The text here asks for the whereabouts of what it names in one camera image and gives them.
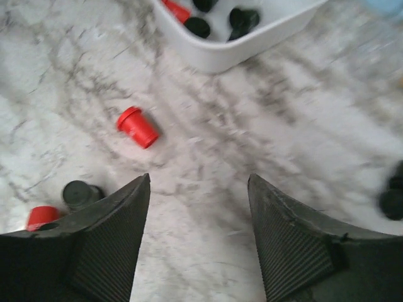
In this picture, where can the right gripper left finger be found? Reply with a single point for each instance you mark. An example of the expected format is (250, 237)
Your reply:
(90, 255)

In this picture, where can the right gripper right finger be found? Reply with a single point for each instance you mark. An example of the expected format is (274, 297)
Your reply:
(305, 255)

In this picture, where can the red coffee capsule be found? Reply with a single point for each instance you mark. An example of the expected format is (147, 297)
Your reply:
(137, 127)
(180, 12)
(41, 215)

